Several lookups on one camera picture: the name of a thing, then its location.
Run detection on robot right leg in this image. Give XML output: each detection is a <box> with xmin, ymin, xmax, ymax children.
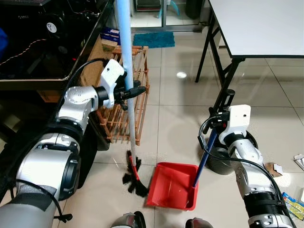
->
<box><xmin>185</xmin><ymin>218</ymin><xmax>214</xmax><ymax>228</ymax></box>

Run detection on black trolley suitcase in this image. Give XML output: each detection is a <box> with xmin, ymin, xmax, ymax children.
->
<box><xmin>71</xmin><ymin>112</ymin><xmax>111</xmax><ymax>190</ymax></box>

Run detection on aluminium glass sliding door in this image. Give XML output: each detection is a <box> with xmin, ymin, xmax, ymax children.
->
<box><xmin>128</xmin><ymin>0</ymin><xmax>212</xmax><ymax>31</ymax></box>

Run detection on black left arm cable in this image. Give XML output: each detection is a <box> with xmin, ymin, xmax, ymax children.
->
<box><xmin>59</xmin><ymin>58</ymin><xmax>112</xmax><ymax>114</ymax></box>

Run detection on black cooling fan with sticker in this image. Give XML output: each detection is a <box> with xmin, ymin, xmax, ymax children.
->
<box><xmin>44</xmin><ymin>17</ymin><xmax>65</xmax><ymax>38</ymax></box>

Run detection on red dustpan with blue handle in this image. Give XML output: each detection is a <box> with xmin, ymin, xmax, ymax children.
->
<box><xmin>145</xmin><ymin>89</ymin><xmax>237</xmax><ymax>210</ymax></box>

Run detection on brown cardboard box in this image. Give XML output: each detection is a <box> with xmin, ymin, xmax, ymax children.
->
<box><xmin>78</xmin><ymin>36</ymin><xmax>119</xmax><ymax>86</ymax></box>

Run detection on white table with black legs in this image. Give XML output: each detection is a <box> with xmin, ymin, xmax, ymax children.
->
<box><xmin>196</xmin><ymin>0</ymin><xmax>304</xmax><ymax>112</ymax></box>

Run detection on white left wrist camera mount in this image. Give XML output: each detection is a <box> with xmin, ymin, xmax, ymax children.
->
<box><xmin>100</xmin><ymin>59</ymin><xmax>126</xmax><ymax>109</ymax></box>

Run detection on blue printed paper boxes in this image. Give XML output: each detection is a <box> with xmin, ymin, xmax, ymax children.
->
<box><xmin>101</xmin><ymin>28</ymin><xmax>122</xmax><ymax>44</ymax></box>

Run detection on black round waste bin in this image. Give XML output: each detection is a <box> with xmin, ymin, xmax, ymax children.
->
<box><xmin>207</xmin><ymin>131</ymin><xmax>259</xmax><ymax>175</ymax></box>

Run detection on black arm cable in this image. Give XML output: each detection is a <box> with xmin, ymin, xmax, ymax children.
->
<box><xmin>198</xmin><ymin>116</ymin><xmax>259</xmax><ymax>169</ymax></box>
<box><xmin>59</xmin><ymin>58</ymin><xmax>112</xmax><ymax>114</ymax></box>

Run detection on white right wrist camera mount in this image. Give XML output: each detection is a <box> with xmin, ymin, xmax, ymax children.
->
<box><xmin>223</xmin><ymin>104</ymin><xmax>251</xmax><ymax>145</ymax></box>

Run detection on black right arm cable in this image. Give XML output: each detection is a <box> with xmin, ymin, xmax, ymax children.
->
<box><xmin>198</xmin><ymin>116</ymin><xmax>259</xmax><ymax>169</ymax></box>

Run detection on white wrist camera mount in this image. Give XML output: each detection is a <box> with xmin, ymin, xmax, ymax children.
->
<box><xmin>223</xmin><ymin>104</ymin><xmax>251</xmax><ymax>145</ymax></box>
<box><xmin>100</xmin><ymin>59</ymin><xmax>126</xmax><ymax>109</ymax></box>

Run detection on robot leg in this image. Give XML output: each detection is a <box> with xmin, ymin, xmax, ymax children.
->
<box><xmin>110</xmin><ymin>211</ymin><xmax>147</xmax><ymax>228</ymax></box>
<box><xmin>185</xmin><ymin>218</ymin><xmax>214</xmax><ymax>228</ymax></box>

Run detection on blue yellow snack wrapper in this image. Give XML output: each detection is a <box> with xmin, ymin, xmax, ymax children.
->
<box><xmin>282</xmin><ymin>192</ymin><xmax>304</xmax><ymax>220</ymax></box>

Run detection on pale-handled black bristle broom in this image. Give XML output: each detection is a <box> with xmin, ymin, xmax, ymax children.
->
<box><xmin>115</xmin><ymin>0</ymin><xmax>149</xmax><ymax>198</ymax></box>

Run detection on teal floor mat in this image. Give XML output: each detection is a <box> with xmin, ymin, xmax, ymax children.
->
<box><xmin>133</xmin><ymin>32</ymin><xmax>175</xmax><ymax>49</ymax></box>

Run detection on black glass-top desk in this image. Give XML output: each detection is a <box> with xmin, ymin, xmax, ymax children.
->
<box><xmin>0</xmin><ymin>0</ymin><xmax>117</xmax><ymax>152</ymax></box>

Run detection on blue fabric bag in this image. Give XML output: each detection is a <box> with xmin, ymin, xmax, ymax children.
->
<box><xmin>0</xmin><ymin>28</ymin><xmax>9</xmax><ymax>60</ymax></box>

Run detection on white printed packet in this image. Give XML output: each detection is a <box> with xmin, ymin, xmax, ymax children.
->
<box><xmin>294</xmin><ymin>154</ymin><xmax>304</xmax><ymax>170</ymax></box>

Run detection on wooden slatted rack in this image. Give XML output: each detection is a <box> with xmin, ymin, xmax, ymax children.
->
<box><xmin>97</xmin><ymin>45</ymin><xmax>150</xmax><ymax>145</ymax></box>

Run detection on robot left leg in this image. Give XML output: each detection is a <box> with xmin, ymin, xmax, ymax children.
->
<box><xmin>110</xmin><ymin>211</ymin><xmax>147</xmax><ymax>228</ymax></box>

